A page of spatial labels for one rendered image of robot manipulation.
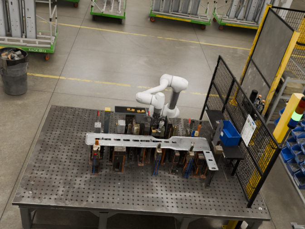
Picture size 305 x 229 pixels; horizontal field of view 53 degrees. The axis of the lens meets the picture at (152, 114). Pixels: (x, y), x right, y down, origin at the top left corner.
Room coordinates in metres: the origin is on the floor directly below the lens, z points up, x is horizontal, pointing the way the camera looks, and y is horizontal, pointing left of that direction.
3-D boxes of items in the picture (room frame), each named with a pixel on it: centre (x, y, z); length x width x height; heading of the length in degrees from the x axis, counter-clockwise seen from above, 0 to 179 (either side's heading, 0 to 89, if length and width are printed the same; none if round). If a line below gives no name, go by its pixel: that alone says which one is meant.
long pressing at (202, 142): (2.59, -0.02, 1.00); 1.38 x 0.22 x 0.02; 103
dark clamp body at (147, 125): (2.79, 0.03, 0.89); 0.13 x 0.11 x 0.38; 13
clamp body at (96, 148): (2.29, 0.49, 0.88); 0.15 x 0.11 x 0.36; 13
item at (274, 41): (4.85, -1.66, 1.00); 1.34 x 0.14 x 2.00; 9
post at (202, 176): (2.55, -0.69, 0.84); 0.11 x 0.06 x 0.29; 13
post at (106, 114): (2.82, 0.51, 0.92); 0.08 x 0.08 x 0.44; 13
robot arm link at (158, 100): (2.60, -0.03, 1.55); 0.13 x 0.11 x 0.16; 88
